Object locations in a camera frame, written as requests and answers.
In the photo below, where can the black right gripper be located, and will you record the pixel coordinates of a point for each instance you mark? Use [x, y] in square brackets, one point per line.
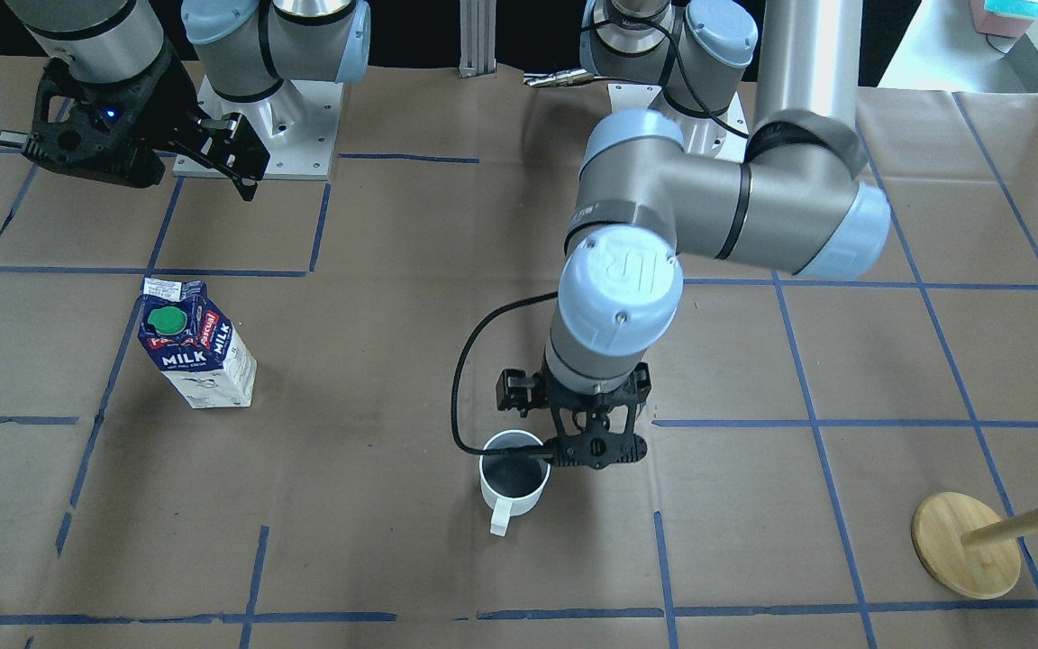
[161, 101]

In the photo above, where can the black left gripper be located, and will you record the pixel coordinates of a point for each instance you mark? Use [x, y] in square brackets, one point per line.
[514, 391]

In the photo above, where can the white ceramic mug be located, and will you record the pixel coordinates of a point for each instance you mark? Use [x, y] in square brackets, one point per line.
[511, 486]

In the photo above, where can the blue white milk carton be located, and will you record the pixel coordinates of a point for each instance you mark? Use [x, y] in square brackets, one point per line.
[195, 345]

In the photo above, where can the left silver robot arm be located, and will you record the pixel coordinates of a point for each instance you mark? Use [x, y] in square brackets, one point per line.
[749, 154]

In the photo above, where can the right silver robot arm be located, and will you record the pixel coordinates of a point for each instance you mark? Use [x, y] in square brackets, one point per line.
[248, 48]

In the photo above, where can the wooden mug tree stand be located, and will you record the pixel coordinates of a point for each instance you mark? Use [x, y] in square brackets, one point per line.
[968, 547]

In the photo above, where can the pink teal box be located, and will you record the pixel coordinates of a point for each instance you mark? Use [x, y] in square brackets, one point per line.
[1008, 19]

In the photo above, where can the aluminium frame post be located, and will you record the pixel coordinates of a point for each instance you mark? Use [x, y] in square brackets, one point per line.
[477, 30]

